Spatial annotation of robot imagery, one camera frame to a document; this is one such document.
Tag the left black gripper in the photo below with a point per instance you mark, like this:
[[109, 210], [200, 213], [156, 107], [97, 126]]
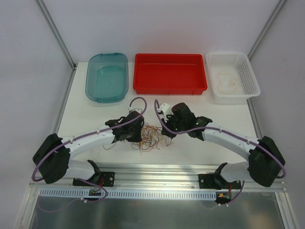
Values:
[[134, 134]]

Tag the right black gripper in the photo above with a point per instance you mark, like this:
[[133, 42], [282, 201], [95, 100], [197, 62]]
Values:
[[170, 130]]

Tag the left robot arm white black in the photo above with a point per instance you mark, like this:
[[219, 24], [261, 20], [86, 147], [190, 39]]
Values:
[[55, 158]]

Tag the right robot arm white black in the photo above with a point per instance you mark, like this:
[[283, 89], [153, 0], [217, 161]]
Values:
[[263, 162]]

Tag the red plastic tray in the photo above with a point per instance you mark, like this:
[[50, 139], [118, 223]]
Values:
[[169, 74]]

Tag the teal transparent plastic tub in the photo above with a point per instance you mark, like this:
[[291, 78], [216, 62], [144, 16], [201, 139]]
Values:
[[107, 78]]

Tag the white perforated plastic basket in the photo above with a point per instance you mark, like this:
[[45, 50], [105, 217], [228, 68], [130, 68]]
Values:
[[232, 78]]

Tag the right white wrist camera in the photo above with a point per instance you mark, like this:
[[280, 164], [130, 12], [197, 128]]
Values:
[[164, 111]]

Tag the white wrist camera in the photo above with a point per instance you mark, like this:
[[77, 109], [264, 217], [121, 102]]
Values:
[[130, 109], [164, 111]]

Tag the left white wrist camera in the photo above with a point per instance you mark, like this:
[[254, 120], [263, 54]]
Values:
[[130, 109]]

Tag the aluminium mounting rail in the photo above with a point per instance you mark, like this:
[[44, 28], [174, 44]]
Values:
[[155, 170]]

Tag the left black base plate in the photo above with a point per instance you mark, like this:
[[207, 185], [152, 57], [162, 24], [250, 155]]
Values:
[[104, 179]]

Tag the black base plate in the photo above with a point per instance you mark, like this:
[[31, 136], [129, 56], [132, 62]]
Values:
[[212, 181], [104, 179]]

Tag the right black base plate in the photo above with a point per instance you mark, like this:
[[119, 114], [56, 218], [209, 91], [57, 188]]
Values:
[[212, 181]]

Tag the white slotted cable duct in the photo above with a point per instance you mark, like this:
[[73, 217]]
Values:
[[128, 194]]

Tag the right aluminium frame post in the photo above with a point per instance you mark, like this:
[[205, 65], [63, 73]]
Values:
[[274, 14]]

